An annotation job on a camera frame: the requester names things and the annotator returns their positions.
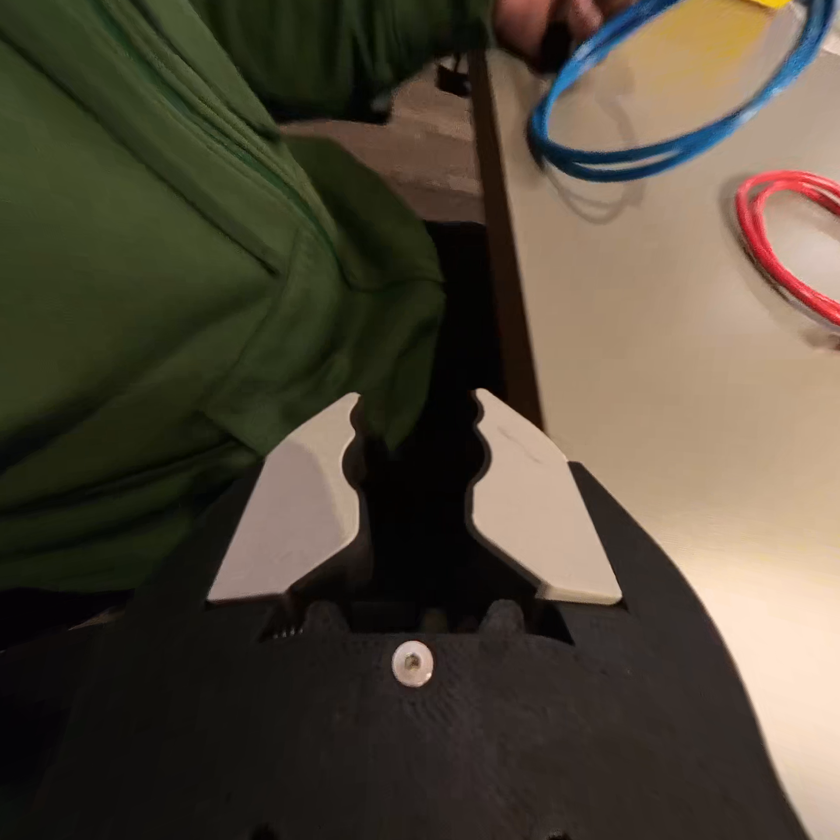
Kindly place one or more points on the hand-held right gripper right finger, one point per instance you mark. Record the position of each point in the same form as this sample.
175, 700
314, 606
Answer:
545, 519

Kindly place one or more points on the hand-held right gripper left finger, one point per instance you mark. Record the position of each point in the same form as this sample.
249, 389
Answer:
295, 519

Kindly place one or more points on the person's left forearm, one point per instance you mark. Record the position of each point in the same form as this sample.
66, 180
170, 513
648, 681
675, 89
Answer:
341, 53

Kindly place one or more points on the person's left hand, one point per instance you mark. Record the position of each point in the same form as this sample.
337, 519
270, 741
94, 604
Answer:
525, 26

